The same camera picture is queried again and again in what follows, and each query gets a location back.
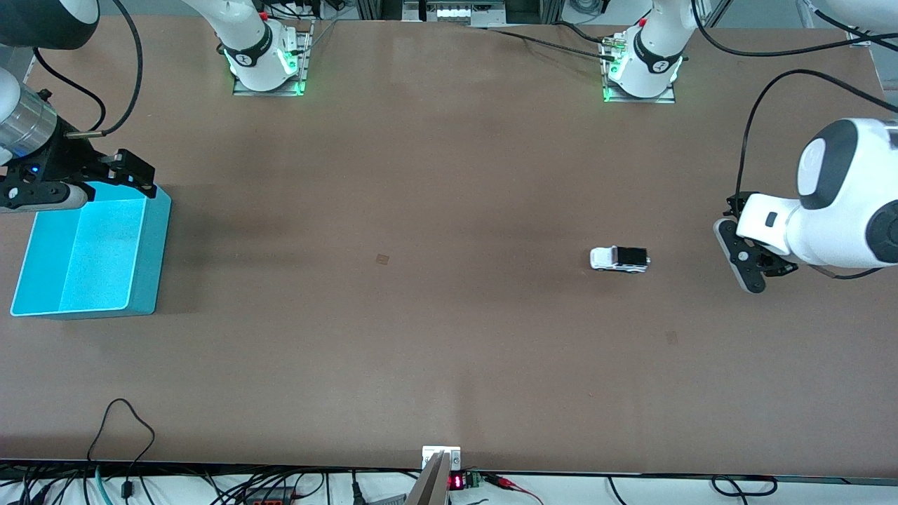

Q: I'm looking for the white jeep toy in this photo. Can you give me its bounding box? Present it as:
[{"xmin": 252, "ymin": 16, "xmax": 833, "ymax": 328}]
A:
[{"xmin": 589, "ymin": 245, "xmax": 651, "ymax": 274}]

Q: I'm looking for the teal plastic bin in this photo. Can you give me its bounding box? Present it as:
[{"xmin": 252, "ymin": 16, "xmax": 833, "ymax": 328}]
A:
[{"xmin": 10, "ymin": 182, "xmax": 172, "ymax": 321}]

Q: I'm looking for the red clip lead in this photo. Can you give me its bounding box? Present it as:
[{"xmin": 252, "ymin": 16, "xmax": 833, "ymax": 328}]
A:
[{"xmin": 483, "ymin": 473, "xmax": 545, "ymax": 505}]

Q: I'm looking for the white lit device box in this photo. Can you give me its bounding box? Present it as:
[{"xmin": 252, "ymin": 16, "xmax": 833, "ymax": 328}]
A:
[{"xmin": 403, "ymin": 0, "xmax": 507, "ymax": 27}]

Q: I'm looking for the grey metal bar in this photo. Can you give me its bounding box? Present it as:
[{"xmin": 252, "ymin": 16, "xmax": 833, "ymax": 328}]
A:
[{"xmin": 406, "ymin": 452, "xmax": 450, "ymax": 505}]

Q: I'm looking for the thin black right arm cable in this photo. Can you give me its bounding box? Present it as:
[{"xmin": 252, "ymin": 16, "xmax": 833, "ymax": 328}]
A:
[{"xmin": 31, "ymin": 50, "xmax": 107, "ymax": 134}]

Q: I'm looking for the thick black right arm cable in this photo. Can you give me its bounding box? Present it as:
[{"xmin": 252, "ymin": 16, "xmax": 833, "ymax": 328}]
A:
[{"xmin": 65, "ymin": 0, "xmax": 144, "ymax": 141}]

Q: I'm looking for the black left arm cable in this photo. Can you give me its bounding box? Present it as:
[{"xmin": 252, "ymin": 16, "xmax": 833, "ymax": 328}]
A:
[{"xmin": 737, "ymin": 69, "xmax": 898, "ymax": 204}]

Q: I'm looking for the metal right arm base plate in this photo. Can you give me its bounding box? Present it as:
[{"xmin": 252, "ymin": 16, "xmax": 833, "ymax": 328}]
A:
[{"xmin": 232, "ymin": 20, "xmax": 314, "ymax": 97}]

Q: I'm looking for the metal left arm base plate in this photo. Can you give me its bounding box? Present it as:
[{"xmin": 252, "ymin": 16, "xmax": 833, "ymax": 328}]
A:
[{"xmin": 602, "ymin": 35, "xmax": 678, "ymax": 105}]

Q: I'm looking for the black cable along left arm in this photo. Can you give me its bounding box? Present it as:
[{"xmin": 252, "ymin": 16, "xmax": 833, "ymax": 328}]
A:
[{"xmin": 691, "ymin": 0, "xmax": 898, "ymax": 57}]

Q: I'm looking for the black flat loop cable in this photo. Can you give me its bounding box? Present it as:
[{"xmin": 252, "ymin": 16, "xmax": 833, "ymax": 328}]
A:
[{"xmin": 711, "ymin": 475, "xmax": 779, "ymax": 498}]

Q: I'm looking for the black looped thin cable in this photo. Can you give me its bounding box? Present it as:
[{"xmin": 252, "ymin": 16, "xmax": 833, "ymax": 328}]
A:
[{"xmin": 86, "ymin": 398, "xmax": 156, "ymax": 500}]

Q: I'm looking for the short black table cable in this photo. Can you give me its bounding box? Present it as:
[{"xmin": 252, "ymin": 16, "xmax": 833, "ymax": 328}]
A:
[{"xmin": 554, "ymin": 21, "xmax": 608, "ymax": 44}]

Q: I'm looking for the long black table cable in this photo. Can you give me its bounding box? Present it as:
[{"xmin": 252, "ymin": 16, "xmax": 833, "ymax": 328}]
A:
[{"xmin": 477, "ymin": 25, "xmax": 619, "ymax": 61}]

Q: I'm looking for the white mounting bracket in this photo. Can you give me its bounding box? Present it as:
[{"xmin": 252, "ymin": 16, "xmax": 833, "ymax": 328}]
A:
[{"xmin": 422, "ymin": 446, "xmax": 462, "ymax": 471}]

